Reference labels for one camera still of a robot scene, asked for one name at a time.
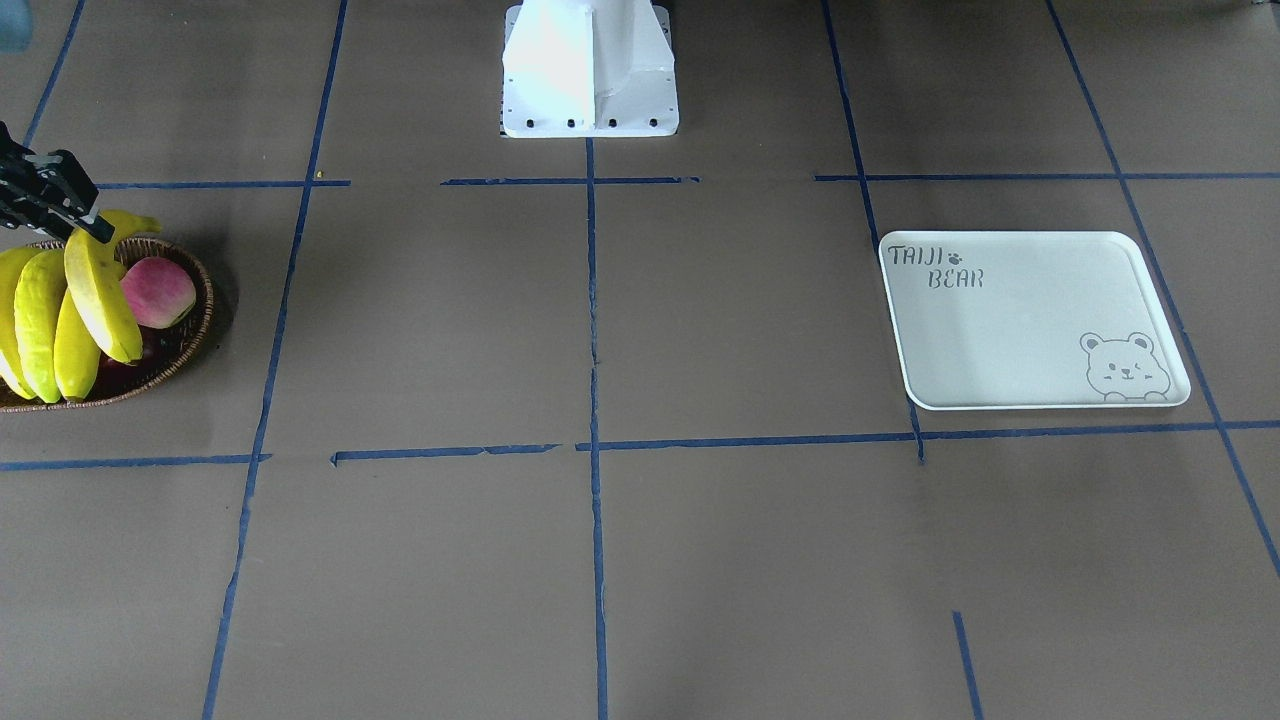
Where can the pink red apple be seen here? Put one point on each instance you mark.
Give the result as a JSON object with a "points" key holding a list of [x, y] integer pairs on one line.
{"points": [[159, 292]]}

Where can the dark red apple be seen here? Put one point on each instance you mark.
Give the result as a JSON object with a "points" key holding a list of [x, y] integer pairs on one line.
{"points": [[135, 360]]}

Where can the smooth yellow banana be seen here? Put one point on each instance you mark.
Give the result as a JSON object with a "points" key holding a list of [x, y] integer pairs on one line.
{"points": [[76, 357]]}

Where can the brown wicker basket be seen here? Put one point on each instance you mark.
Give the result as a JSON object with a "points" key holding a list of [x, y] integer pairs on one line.
{"points": [[188, 337]]}

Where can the yellow-green ridged banana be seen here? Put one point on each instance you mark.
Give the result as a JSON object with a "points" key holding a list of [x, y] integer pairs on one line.
{"points": [[40, 290]]}

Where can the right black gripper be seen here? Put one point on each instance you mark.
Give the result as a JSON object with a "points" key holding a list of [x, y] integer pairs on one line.
{"points": [[42, 193]]}

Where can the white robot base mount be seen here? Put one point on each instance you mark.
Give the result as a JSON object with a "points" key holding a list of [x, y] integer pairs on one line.
{"points": [[588, 69]]}

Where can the white bear tray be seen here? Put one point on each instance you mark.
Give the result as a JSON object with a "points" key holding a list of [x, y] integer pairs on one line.
{"points": [[1022, 320]]}

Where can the deep yellow banana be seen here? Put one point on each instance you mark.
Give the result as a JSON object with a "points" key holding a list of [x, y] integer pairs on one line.
{"points": [[90, 267]]}

